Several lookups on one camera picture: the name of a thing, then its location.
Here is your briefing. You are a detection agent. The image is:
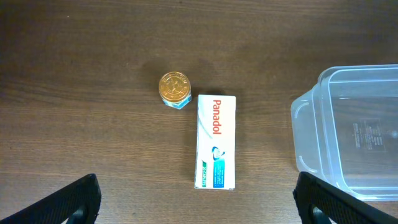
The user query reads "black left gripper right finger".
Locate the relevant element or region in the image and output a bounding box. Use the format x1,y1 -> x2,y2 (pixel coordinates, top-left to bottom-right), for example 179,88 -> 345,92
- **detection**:
293,172 -> 397,224

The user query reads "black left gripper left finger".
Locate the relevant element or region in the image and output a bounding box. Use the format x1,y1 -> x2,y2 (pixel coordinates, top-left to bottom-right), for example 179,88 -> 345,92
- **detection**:
1,174 -> 101,224

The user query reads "clear plastic container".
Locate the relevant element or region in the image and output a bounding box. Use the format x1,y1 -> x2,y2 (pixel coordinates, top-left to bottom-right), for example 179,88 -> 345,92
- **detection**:
290,64 -> 397,201

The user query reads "white Panadol box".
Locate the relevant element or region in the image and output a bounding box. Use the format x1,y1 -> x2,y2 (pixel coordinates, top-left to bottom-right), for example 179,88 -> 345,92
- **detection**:
194,95 -> 236,190

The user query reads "small jar with gold lid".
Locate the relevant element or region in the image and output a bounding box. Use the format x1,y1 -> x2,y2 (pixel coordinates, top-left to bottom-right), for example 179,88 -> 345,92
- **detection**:
159,72 -> 192,110

